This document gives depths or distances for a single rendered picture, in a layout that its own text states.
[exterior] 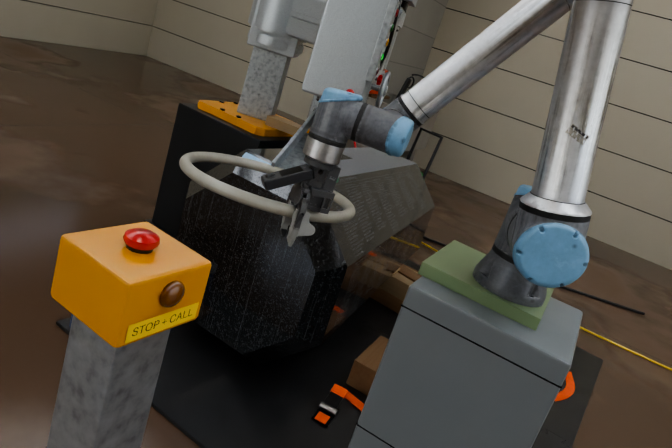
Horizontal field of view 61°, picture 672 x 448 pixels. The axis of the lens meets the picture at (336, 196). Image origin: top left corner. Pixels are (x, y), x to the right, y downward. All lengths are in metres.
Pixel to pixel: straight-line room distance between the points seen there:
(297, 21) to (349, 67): 1.02
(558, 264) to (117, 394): 0.90
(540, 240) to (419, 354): 0.43
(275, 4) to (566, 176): 2.11
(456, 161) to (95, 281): 6.95
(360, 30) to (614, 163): 5.47
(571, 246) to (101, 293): 0.93
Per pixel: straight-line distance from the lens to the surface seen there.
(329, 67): 2.04
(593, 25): 1.26
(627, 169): 7.21
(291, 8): 3.07
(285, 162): 1.87
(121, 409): 0.75
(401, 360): 1.50
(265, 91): 3.17
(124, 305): 0.62
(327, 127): 1.27
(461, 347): 1.43
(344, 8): 2.04
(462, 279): 1.49
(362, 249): 2.21
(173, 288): 0.64
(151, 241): 0.66
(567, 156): 1.26
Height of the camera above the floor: 1.37
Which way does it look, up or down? 16 degrees down
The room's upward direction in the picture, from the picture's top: 18 degrees clockwise
